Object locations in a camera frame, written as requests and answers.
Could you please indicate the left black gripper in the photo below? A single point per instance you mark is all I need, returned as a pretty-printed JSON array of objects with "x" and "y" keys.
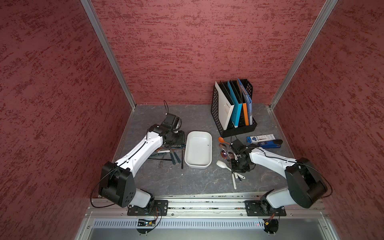
[{"x": 181, "y": 140}]

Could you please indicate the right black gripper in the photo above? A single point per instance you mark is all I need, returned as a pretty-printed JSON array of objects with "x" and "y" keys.
[{"x": 236, "y": 170}]

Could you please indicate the pink handled rainbow spoon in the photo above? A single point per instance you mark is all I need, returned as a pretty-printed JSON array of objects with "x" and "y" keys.
[{"x": 225, "y": 153}]

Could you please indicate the white rectangular storage box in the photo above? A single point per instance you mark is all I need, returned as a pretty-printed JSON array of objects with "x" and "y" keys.
[{"x": 198, "y": 153}]

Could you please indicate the orange spoon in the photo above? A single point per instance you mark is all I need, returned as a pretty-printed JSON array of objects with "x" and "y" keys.
[{"x": 222, "y": 141}]

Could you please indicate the steel spoon white handle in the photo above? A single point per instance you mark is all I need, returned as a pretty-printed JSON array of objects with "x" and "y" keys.
[{"x": 234, "y": 181}]

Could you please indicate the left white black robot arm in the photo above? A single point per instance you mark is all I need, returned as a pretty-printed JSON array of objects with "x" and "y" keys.
[{"x": 117, "y": 182}]

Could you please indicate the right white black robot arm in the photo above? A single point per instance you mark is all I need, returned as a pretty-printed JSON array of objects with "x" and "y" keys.
[{"x": 305, "y": 185}]

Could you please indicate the ornate silver spoon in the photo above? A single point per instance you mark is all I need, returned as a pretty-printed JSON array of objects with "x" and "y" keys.
[{"x": 161, "y": 164}]

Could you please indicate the blue white flat box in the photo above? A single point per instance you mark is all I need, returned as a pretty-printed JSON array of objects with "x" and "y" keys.
[{"x": 260, "y": 138}]

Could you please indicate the teal folder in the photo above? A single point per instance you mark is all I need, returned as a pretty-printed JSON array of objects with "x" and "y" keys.
[{"x": 235, "y": 96}]

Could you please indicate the black mesh file holder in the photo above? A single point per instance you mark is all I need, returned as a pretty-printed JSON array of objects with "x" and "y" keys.
[{"x": 231, "y": 130}]

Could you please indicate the white folder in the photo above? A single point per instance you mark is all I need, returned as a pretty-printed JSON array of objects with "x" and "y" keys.
[{"x": 225, "y": 107}]

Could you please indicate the orange folder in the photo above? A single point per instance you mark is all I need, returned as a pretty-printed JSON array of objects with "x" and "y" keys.
[{"x": 245, "y": 111}]

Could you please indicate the blue folder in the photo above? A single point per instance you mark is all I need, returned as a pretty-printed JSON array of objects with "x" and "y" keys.
[{"x": 246, "y": 99}]

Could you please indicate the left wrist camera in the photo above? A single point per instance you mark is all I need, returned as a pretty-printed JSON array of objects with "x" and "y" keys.
[{"x": 172, "y": 122}]

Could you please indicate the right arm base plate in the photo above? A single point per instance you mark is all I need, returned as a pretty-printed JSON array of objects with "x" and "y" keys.
[{"x": 263, "y": 209}]

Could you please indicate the aluminium front rail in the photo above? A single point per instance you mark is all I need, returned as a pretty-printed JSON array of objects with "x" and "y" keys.
[{"x": 232, "y": 207}]

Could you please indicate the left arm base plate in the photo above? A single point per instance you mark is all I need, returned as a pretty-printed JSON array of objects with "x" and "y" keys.
[{"x": 154, "y": 208}]

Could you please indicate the left aluminium corner post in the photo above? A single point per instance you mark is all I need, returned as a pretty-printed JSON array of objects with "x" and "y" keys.
[{"x": 97, "y": 26}]

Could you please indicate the aluminium corner post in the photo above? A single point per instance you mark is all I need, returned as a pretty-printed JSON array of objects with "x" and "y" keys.
[
  {"x": 316, "y": 28},
  {"x": 97, "y": 26}
]

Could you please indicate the right aluminium corner post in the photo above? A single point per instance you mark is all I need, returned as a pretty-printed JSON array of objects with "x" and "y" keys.
[{"x": 316, "y": 28}]

